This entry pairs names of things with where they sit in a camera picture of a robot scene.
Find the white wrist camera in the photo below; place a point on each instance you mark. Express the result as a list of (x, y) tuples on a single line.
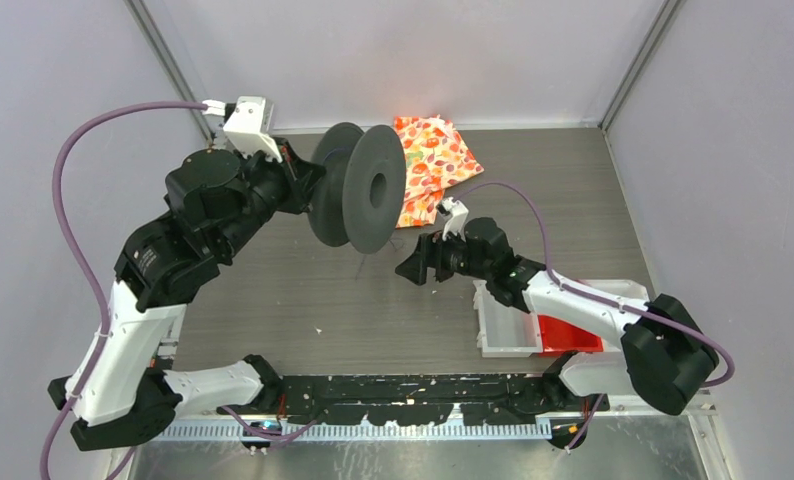
[(455, 214), (245, 125)]

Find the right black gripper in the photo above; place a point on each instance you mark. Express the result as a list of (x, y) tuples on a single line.
[(430, 252)]

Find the red plastic bin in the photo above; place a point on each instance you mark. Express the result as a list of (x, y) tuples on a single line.
[(558, 337)]

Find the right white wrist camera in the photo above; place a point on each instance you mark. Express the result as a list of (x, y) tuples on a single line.
[(455, 214)]

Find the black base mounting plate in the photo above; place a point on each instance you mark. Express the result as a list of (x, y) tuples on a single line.
[(415, 400)]

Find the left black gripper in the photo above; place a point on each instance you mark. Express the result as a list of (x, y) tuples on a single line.
[(300, 178)]

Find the black cable spool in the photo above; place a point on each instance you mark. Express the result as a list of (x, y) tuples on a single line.
[(360, 198)]

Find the slotted cable duct rail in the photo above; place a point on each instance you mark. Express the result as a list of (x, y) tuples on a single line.
[(219, 430)]

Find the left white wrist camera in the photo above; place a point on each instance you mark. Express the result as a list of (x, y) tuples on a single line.
[(245, 125)]

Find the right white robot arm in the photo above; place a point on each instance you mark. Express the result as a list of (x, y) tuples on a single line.
[(666, 360)]

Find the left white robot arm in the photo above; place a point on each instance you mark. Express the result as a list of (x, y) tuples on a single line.
[(216, 202)]

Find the orange floral cloth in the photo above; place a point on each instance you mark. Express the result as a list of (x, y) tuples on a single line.
[(436, 158)]

